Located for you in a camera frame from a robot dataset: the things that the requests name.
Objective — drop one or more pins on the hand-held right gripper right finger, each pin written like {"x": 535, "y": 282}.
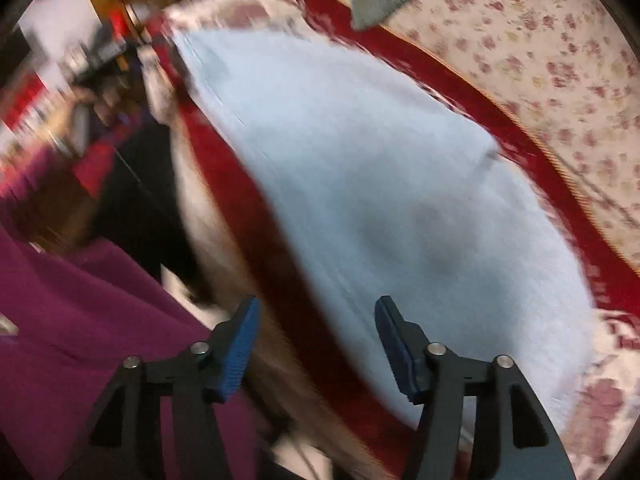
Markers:
{"x": 399, "y": 355}

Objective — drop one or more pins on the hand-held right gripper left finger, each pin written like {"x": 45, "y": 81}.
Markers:
{"x": 239, "y": 355}

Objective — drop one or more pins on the light grey pants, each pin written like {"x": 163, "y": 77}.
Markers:
{"x": 375, "y": 185}

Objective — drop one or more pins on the dark cloth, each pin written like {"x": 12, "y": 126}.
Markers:
{"x": 140, "y": 200}

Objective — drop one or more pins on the magenta cloth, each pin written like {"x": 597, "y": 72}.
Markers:
{"x": 75, "y": 310}

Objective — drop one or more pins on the red patterned blanket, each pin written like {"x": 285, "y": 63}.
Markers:
{"x": 530, "y": 160}

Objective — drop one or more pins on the floral bedsheet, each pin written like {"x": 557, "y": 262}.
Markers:
{"x": 550, "y": 60}

